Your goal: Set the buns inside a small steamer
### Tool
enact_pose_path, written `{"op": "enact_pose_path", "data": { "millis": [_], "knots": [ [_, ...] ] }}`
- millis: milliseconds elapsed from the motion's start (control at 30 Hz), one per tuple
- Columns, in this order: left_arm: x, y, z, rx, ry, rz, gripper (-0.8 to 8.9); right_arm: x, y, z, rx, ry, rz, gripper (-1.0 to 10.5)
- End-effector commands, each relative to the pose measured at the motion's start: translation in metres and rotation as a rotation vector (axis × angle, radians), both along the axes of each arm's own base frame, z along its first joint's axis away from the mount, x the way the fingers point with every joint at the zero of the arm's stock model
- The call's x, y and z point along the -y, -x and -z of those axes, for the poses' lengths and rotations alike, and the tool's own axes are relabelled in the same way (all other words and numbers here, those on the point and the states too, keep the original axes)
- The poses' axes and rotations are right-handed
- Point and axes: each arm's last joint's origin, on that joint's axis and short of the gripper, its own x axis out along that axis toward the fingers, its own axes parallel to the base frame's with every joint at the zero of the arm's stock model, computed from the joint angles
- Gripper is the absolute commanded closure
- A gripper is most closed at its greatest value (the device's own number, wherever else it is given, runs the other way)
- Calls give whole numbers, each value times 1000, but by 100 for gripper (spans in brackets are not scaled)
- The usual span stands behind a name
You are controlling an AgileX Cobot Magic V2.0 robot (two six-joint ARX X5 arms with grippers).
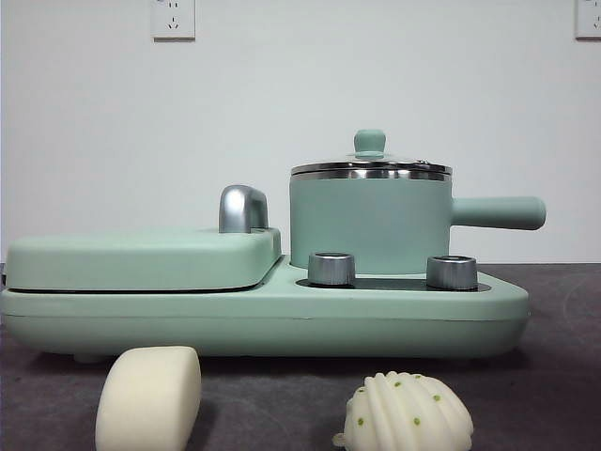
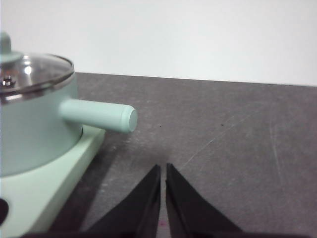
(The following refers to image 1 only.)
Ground silver cover handle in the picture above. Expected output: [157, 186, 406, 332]
[218, 184, 270, 235]

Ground glass lid with green knob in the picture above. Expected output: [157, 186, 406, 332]
[289, 129, 453, 174]

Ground black control panel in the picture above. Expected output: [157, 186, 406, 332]
[296, 276, 492, 291]

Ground silver control knob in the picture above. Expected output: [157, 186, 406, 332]
[307, 252, 357, 287]
[425, 255, 479, 289]

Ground green breakfast machine base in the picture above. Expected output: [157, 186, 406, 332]
[0, 262, 532, 365]

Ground smooth white steamed bun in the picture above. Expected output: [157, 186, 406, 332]
[95, 346, 203, 451]

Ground green pot with handle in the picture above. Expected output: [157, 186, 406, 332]
[288, 163, 547, 277]

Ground white wall outlet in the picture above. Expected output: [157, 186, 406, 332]
[575, 0, 601, 40]
[150, 0, 196, 41]

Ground ridged white bun green dots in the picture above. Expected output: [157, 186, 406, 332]
[331, 370, 474, 451]

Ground green griddle cover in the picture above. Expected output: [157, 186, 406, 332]
[5, 225, 284, 291]

